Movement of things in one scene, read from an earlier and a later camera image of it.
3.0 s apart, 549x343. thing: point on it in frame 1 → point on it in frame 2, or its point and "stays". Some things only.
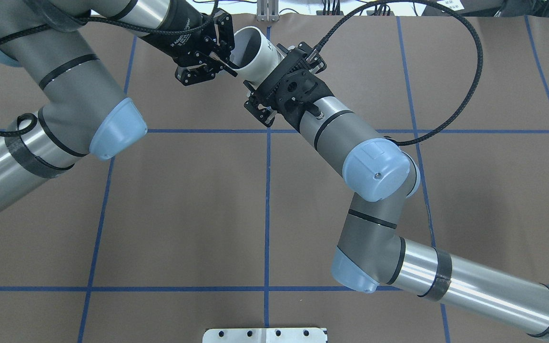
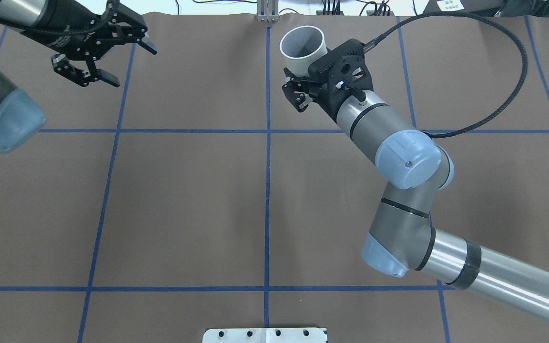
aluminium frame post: x=268 y=10 stays
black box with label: x=467 y=8 stays
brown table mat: x=215 y=221 stays
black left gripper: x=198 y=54 → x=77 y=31
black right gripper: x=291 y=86 → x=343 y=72
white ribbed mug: x=253 y=56 → x=300 y=46
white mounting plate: x=265 y=335 stays
